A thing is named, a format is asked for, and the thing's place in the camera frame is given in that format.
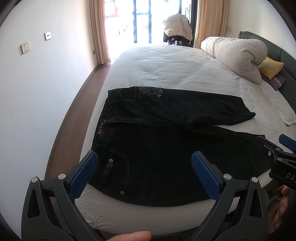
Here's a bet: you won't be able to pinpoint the left hand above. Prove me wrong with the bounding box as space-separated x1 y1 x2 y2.
109 231 152 241

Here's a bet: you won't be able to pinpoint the left beige curtain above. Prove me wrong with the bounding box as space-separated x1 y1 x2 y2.
89 0 110 65

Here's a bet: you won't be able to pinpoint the purple pillow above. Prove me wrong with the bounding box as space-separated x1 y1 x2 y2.
261 74 286 91

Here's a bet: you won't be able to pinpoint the right hand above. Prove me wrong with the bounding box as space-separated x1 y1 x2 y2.
267 186 290 234

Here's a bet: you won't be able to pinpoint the white puffer jacket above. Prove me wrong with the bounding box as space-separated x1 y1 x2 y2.
163 14 193 42

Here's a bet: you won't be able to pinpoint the right beige curtain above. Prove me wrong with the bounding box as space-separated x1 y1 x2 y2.
193 0 228 48

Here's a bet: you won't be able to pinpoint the beige curtain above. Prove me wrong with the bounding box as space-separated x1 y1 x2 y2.
193 0 228 48
89 0 110 65

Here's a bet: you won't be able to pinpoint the dark clothes under jacket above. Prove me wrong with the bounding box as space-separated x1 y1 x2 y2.
163 33 191 47

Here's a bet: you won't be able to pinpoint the white wall socket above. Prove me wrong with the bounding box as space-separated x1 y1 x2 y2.
21 42 30 54

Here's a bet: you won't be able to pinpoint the black framed glass door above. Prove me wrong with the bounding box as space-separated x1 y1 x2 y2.
104 1 198 47

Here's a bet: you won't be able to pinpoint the white pillow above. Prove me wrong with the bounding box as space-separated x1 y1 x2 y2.
259 80 296 126

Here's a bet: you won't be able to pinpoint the rolled white duvet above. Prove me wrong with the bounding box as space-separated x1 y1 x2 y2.
201 37 268 85

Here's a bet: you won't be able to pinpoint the white bed with sheet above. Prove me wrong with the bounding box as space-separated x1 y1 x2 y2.
75 45 295 235

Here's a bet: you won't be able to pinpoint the yellow pillow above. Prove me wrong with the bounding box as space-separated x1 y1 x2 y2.
257 57 285 80

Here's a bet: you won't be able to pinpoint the dark green headboard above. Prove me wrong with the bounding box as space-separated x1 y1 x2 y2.
238 31 296 111

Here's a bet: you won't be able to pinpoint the black denim pants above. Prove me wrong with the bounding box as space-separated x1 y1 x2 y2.
89 86 271 207

